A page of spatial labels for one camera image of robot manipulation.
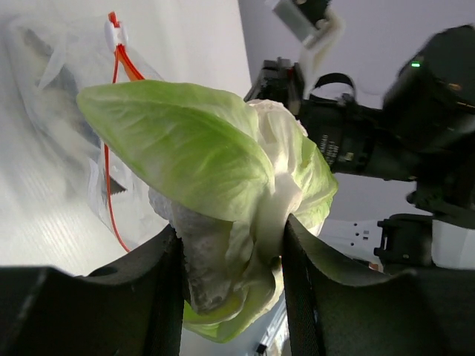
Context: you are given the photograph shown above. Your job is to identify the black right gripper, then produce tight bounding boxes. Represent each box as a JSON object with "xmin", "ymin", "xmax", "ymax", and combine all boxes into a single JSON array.
[{"xmin": 245, "ymin": 58, "xmax": 419, "ymax": 182}]

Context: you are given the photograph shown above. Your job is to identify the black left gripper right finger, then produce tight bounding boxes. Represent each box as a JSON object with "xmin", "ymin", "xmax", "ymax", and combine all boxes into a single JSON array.
[{"xmin": 282, "ymin": 217, "xmax": 474, "ymax": 355}]

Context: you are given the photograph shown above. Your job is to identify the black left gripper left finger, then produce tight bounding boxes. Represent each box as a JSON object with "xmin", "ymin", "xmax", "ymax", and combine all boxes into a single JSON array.
[{"xmin": 1, "ymin": 227, "xmax": 184, "ymax": 355}]

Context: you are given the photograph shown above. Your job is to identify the clear orange-zipper zip bag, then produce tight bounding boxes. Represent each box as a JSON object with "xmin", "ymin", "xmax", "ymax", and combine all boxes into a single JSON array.
[{"xmin": 4, "ymin": 13, "xmax": 166, "ymax": 249}]

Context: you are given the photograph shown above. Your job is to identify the white green toy cauliflower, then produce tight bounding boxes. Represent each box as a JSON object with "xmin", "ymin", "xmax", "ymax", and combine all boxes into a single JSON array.
[{"xmin": 77, "ymin": 80, "xmax": 338, "ymax": 343}]

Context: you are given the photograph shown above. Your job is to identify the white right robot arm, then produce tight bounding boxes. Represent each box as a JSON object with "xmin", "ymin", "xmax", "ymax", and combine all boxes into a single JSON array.
[{"xmin": 246, "ymin": 24, "xmax": 474, "ymax": 270}]

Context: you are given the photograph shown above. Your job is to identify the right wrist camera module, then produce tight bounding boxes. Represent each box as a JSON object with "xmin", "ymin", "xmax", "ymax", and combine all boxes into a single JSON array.
[{"xmin": 265, "ymin": 0, "xmax": 347, "ymax": 81}]

